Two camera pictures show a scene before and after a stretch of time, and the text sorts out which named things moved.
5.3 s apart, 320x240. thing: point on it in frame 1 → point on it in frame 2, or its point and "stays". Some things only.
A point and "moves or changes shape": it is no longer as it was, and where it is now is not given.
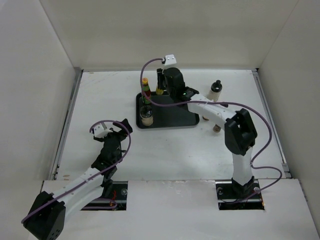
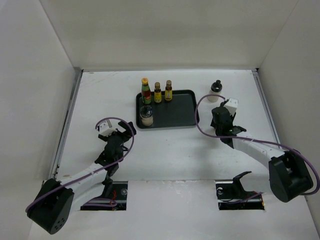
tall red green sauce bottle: (146, 91) stays
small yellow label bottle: (159, 91) moves or changes shape
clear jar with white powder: (146, 115) stays
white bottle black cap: (215, 89) stays
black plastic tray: (177, 116) stays
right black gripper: (161, 76) → (213, 124)
